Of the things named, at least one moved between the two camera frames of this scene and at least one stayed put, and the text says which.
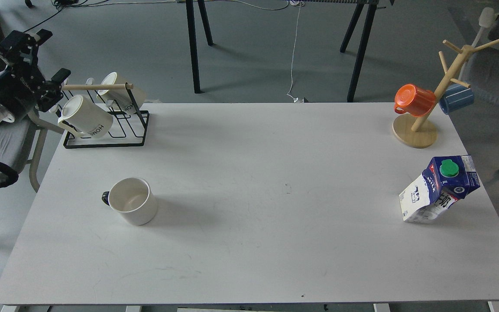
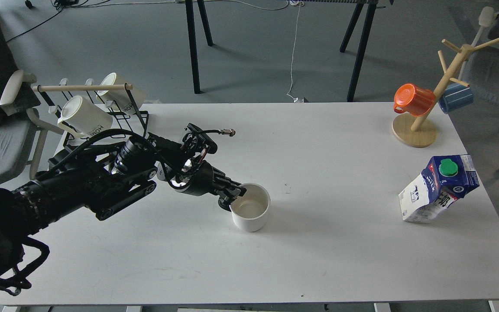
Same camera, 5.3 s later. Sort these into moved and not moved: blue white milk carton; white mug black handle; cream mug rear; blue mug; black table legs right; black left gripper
Moved: white mug black handle; black left gripper
Not moved: blue white milk carton; blue mug; black table legs right; cream mug rear
